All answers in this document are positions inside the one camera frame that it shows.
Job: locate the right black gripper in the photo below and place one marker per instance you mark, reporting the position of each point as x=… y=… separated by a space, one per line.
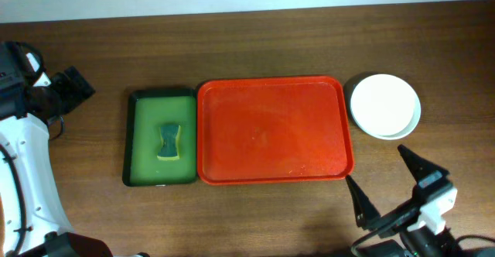
x=363 y=210

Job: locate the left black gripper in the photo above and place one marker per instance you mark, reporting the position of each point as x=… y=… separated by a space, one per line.
x=72 y=85

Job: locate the mint green plate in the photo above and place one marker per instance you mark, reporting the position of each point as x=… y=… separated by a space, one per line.
x=391 y=119

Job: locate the cream white plate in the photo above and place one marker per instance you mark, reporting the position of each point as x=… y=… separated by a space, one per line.
x=382 y=86

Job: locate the yellow green sponge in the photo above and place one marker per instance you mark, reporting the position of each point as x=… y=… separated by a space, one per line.
x=169 y=136

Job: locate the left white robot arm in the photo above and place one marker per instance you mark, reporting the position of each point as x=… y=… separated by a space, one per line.
x=35 y=221

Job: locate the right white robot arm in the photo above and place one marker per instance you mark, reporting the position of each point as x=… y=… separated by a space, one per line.
x=417 y=243

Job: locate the dark green tray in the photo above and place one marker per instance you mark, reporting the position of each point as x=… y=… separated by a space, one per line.
x=148 y=110

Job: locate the red plastic tray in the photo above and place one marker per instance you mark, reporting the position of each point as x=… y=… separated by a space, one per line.
x=273 y=130

